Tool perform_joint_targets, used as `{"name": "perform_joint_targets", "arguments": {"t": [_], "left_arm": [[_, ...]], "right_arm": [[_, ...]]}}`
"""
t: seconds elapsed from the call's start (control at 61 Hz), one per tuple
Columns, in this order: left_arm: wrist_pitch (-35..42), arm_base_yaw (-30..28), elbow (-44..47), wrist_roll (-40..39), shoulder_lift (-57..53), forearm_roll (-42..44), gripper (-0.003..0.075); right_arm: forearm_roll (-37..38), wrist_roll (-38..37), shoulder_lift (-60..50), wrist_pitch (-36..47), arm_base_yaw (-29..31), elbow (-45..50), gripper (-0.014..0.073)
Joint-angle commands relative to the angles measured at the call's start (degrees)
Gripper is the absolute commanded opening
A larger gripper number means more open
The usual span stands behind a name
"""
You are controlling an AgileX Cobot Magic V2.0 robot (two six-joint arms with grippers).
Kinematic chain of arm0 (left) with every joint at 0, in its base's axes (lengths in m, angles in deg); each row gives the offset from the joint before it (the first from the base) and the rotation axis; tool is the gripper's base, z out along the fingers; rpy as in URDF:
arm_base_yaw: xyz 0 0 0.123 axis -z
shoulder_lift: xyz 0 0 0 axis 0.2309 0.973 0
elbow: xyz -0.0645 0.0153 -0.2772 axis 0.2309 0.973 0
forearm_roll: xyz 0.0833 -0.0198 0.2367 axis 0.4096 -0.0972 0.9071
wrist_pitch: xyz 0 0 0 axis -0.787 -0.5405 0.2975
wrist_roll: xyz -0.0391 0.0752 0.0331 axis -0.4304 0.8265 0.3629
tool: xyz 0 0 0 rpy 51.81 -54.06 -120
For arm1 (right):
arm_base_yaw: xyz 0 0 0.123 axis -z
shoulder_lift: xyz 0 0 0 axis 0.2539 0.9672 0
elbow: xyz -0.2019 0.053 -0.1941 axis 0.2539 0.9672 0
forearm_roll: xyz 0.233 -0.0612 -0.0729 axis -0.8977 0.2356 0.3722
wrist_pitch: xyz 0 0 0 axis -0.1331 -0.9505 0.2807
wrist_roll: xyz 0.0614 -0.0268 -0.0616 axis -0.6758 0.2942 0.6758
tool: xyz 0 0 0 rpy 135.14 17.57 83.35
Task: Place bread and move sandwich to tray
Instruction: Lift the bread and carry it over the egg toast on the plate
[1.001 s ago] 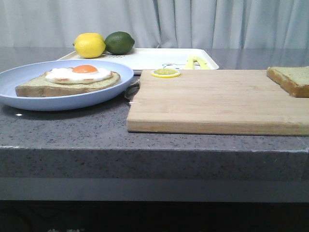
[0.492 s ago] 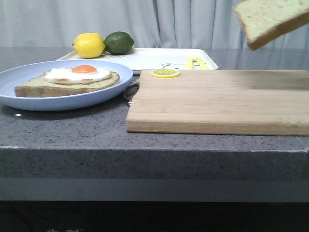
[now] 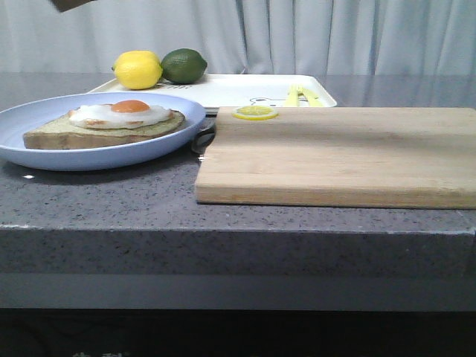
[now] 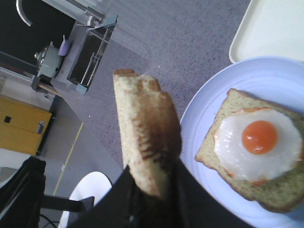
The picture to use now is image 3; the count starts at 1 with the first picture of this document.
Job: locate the fried egg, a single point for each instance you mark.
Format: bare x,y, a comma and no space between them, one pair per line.
126,114

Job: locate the bread slice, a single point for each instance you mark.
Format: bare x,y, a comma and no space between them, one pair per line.
61,134
66,5

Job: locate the light blue round plate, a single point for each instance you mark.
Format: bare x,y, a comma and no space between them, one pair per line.
20,119

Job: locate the white rectangular tray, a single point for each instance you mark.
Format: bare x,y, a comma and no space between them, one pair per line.
234,90

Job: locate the lemon slice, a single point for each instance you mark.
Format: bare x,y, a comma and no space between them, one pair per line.
255,112

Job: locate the yellow plastic fork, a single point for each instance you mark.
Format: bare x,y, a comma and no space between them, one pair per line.
292,99

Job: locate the yellow plastic knife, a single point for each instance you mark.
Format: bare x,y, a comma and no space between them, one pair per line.
311,97

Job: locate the green lime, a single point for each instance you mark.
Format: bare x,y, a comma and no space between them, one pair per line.
183,66

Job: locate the yellow lemon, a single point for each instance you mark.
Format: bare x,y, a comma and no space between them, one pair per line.
139,69

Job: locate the white curtain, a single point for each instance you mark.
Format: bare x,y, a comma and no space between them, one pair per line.
252,37

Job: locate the wooden cutting board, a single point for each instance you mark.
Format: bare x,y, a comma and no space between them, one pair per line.
343,157

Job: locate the metal cutting board handle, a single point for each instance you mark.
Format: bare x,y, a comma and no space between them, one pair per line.
202,140

